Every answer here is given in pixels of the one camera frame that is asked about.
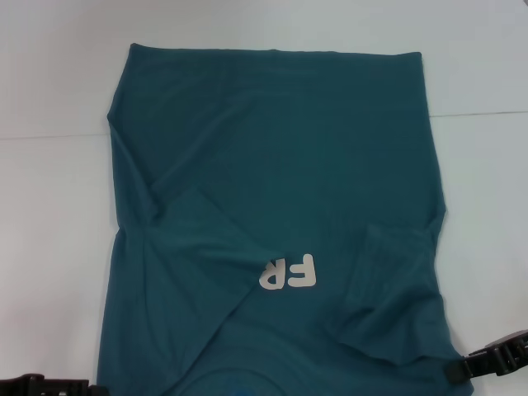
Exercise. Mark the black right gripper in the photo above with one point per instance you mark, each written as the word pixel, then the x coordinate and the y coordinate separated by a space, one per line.
pixel 509 352

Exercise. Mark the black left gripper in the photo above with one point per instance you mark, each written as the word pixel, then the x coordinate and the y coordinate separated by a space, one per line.
pixel 45 387

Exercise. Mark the teal blue printed t-shirt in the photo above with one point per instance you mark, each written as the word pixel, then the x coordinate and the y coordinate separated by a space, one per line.
pixel 268 165

